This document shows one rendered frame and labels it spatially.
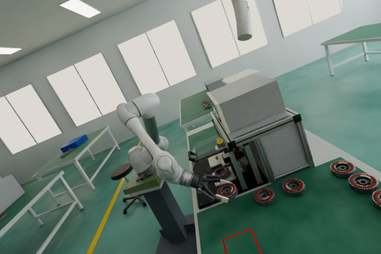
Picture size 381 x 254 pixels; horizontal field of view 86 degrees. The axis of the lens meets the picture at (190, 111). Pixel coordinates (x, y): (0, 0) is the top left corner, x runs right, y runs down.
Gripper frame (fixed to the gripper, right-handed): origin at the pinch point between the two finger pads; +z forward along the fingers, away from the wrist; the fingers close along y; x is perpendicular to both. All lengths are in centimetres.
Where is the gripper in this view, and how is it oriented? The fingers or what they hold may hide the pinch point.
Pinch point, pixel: (226, 191)
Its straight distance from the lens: 123.3
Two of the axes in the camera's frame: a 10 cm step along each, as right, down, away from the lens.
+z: 9.4, 2.2, -2.5
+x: 0.9, -8.9, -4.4
